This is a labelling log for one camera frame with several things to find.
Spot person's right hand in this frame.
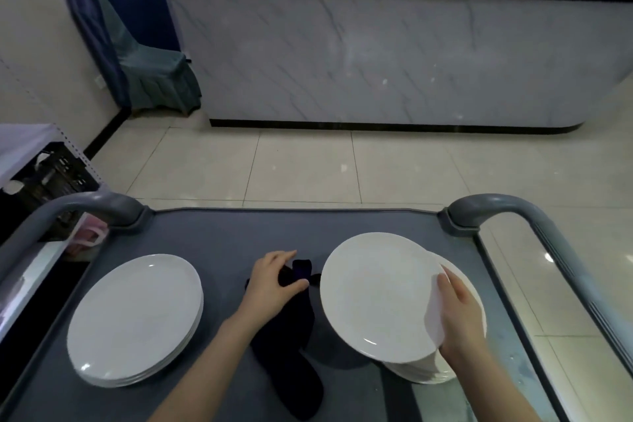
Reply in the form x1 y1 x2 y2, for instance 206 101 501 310
436 266 488 363

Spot person's left hand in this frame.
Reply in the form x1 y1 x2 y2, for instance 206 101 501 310
242 250 310 324

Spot stack of white plates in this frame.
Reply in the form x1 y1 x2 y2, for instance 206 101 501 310
383 251 488 384

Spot dark blue cleaning cloth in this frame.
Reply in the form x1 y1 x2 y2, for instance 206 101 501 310
245 258 325 420

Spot white round plate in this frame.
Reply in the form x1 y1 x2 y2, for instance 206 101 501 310
320 232 448 364
67 253 204 388

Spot person's left forearm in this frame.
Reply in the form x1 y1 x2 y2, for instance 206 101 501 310
146 310 270 422

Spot person's right forearm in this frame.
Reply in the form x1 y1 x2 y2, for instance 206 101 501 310
444 342 545 422

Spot grey service cart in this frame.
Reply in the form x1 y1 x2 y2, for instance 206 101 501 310
0 191 633 422

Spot black plastic crate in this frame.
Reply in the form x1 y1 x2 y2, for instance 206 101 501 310
15 142 102 239

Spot chair with grey-green cover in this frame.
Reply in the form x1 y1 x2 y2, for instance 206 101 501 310
94 0 202 116

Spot marble bar counter black top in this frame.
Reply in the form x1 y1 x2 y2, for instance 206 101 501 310
156 0 633 135

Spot white metal shelf rack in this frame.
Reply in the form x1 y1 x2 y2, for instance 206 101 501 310
0 122 107 338

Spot pink bag white handles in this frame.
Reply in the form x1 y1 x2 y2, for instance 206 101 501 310
67 214 109 257

